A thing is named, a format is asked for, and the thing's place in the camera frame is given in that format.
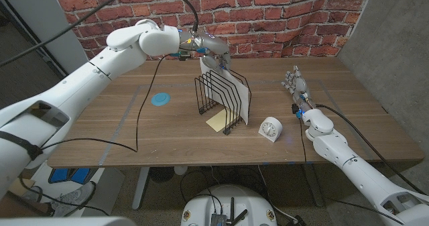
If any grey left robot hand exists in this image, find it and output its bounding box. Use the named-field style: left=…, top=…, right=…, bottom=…
left=179, top=31, right=232, bottom=74

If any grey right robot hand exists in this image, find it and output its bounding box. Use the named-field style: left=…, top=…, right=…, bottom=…
left=280, top=64, right=316, bottom=111

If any white paper file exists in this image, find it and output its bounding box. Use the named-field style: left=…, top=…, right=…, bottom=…
left=199, top=56, right=252, bottom=125

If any yellow sticky note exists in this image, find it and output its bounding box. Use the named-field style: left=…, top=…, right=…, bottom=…
left=205, top=107, right=242, bottom=133

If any grey tape table marking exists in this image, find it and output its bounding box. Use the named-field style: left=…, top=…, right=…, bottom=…
left=98, top=79, right=376, bottom=166

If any white kitchen timer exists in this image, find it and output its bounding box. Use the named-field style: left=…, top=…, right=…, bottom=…
left=257, top=116, right=284, bottom=144

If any red brick print backdrop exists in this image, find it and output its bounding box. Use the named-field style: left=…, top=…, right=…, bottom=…
left=50, top=0, right=375, bottom=81

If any blue round disc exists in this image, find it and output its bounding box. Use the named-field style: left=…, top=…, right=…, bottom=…
left=150, top=92, right=172, bottom=107

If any dark grey table leg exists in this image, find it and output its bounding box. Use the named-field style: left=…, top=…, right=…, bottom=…
left=303, top=164, right=325, bottom=207

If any black round floor object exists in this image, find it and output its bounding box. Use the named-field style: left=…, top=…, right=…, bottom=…
left=149, top=166, right=175, bottom=184

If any grey box on torso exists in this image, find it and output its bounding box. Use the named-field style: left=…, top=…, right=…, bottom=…
left=210, top=213, right=227, bottom=226

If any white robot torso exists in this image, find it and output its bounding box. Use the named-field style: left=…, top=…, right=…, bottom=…
left=180, top=184, right=278, bottom=226

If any white table leg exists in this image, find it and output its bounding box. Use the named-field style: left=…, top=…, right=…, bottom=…
left=131, top=166, right=151, bottom=211

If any white floor mat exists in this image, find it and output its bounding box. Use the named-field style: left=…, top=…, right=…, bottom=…
left=32, top=162, right=125, bottom=217

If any light grey partition panel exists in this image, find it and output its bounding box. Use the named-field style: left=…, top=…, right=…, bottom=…
left=0, top=0, right=90, bottom=76

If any blue foot pedal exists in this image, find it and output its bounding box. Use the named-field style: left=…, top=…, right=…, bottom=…
left=68, top=168, right=98, bottom=185
left=48, top=168, right=71, bottom=184

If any grey sneaker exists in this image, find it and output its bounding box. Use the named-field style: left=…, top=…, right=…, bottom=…
left=50, top=181, right=97, bottom=217
left=22, top=185, right=44, bottom=203

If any white robot front cover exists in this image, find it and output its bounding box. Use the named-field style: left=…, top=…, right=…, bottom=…
left=0, top=216, right=137, bottom=226

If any brown cardboard piece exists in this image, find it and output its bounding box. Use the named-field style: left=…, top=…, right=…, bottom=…
left=8, top=178, right=36, bottom=196

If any brown trouser leg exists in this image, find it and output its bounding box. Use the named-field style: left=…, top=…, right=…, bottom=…
left=0, top=199, right=54, bottom=217

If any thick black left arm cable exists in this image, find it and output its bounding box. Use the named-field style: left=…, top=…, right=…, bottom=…
left=0, top=0, right=199, bottom=68

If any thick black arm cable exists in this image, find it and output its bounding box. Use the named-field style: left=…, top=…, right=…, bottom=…
left=0, top=0, right=199, bottom=68
left=314, top=103, right=428, bottom=196

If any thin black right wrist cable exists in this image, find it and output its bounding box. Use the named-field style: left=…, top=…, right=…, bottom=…
left=298, top=117, right=406, bottom=226

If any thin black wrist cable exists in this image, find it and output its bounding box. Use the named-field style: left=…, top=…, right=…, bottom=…
left=40, top=53, right=172, bottom=153
left=298, top=117, right=406, bottom=226

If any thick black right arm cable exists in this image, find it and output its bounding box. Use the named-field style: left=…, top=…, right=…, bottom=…
left=314, top=103, right=428, bottom=196

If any black wire file holder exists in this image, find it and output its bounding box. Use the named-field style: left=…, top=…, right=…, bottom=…
left=194, top=68, right=252, bottom=136

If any thin black left wrist cable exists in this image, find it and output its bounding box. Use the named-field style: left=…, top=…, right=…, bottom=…
left=40, top=53, right=172, bottom=153

